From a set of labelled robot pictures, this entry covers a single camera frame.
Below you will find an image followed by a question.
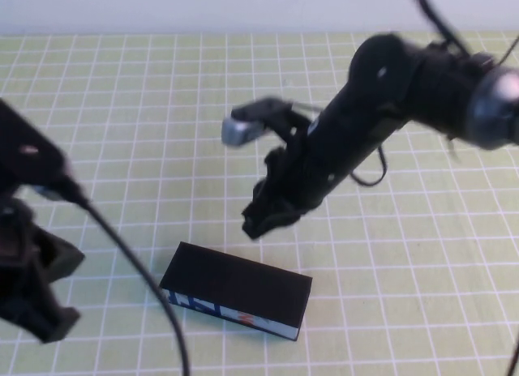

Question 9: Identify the black zip tie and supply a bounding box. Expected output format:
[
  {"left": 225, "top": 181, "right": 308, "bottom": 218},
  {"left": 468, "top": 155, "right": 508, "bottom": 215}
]
[{"left": 498, "top": 35, "right": 519, "bottom": 65}]

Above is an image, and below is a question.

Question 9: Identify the right wrist camera silver tip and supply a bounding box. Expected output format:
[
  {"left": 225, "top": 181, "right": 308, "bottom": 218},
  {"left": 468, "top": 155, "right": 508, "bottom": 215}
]
[{"left": 221, "top": 95, "right": 294, "bottom": 147}]

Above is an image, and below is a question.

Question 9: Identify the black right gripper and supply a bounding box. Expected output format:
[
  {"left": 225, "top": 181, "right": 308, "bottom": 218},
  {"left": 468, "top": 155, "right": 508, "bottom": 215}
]
[{"left": 241, "top": 145, "right": 340, "bottom": 242}]

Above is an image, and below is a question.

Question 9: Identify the thick black left camera cable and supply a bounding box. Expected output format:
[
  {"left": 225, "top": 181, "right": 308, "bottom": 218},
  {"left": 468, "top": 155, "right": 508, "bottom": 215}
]
[{"left": 62, "top": 176, "right": 192, "bottom": 376}]

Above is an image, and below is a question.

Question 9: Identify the black glasses case box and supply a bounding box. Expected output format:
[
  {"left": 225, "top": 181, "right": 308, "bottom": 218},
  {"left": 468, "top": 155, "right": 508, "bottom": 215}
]
[{"left": 158, "top": 241, "right": 314, "bottom": 342}]

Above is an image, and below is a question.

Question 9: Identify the black looped cable with connector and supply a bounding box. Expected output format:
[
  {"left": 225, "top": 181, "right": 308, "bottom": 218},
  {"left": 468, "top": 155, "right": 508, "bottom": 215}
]
[{"left": 412, "top": 0, "right": 474, "bottom": 56}]

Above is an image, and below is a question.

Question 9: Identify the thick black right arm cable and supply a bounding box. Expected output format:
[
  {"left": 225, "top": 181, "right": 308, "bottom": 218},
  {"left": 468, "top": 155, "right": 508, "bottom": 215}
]
[{"left": 504, "top": 331, "right": 519, "bottom": 376}]

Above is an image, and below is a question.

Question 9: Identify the green white-grid tablecloth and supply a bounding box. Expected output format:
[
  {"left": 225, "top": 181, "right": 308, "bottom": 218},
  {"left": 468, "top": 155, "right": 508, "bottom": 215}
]
[{"left": 0, "top": 32, "right": 519, "bottom": 376}]

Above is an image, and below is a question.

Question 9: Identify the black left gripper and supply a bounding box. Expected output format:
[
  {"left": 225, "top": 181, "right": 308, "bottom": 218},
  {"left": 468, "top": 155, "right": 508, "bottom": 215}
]
[{"left": 0, "top": 191, "right": 87, "bottom": 345}]

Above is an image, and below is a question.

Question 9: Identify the black right camera mount bracket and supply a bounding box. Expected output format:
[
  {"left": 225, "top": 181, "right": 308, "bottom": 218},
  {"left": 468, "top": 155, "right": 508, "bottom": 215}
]
[{"left": 263, "top": 103, "right": 315, "bottom": 151}]

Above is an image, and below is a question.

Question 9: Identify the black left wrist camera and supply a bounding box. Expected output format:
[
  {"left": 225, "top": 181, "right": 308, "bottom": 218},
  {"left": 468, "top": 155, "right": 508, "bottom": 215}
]
[{"left": 0, "top": 98, "right": 89, "bottom": 206}]

